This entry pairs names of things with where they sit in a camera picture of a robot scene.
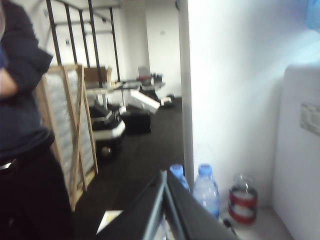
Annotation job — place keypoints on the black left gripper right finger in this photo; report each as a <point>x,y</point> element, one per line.
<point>200,220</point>

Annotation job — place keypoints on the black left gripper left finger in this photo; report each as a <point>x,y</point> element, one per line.
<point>132,220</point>

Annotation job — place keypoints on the person bare forearm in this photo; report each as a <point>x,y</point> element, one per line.
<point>7,82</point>

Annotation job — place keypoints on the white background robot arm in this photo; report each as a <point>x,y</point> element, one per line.
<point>146,101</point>

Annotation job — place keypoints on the white black mobile robot base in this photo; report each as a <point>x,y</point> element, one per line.
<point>107,130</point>

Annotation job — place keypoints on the black floor box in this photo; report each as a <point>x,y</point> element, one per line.
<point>138,123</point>

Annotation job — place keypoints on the brown cardboard box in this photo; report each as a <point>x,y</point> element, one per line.
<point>96,75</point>

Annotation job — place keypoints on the white paper sheet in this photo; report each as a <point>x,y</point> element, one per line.
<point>110,220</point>

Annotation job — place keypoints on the black marker pen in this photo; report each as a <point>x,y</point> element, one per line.
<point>228,225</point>

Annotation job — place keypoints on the clear water bottle blue cap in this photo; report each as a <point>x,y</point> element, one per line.
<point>206,190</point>
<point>178,175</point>

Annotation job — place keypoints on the clear jar red bands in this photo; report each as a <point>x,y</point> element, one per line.
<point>242,200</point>

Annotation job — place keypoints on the white water dispenser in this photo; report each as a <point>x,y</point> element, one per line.
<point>295,175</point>

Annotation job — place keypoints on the wooden crate with plastic wrap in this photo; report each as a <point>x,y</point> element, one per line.
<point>75,125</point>

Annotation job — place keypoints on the person in dark clothes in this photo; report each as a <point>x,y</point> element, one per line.
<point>25,150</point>

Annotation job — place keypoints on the grey background robot cart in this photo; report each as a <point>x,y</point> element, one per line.
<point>152,80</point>

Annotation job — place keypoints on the black stair railing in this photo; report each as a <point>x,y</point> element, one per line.
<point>72,37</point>

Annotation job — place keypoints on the blue dispenser water jug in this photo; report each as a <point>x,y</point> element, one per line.
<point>313,12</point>

